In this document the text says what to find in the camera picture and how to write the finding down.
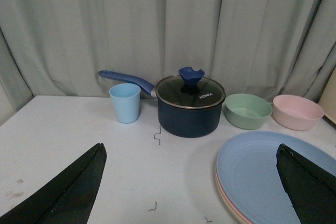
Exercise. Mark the pink plastic plate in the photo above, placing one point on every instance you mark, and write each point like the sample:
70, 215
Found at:
238, 212

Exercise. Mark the green plastic bowl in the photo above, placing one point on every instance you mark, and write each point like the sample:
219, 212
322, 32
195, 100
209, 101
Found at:
246, 111

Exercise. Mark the grey curtain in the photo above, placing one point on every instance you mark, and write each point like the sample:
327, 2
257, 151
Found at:
261, 47

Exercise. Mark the glass pot lid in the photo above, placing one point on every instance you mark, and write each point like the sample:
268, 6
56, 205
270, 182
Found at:
190, 89

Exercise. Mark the light blue cup left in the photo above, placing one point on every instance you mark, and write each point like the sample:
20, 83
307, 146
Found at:
126, 102

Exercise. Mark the pink plastic bowl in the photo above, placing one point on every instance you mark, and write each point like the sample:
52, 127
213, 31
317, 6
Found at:
296, 113

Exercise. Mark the blue plastic plate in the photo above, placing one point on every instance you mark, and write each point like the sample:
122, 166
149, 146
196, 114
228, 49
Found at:
246, 170

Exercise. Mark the cream plastic plate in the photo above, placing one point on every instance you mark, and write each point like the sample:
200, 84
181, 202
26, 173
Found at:
228, 205

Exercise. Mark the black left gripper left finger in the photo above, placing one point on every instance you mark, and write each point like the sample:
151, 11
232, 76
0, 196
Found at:
67, 198

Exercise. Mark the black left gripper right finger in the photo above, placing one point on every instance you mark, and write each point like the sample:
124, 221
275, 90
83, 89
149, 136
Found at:
310, 188

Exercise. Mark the dark blue saucepan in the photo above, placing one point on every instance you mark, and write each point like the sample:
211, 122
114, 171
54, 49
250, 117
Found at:
188, 123

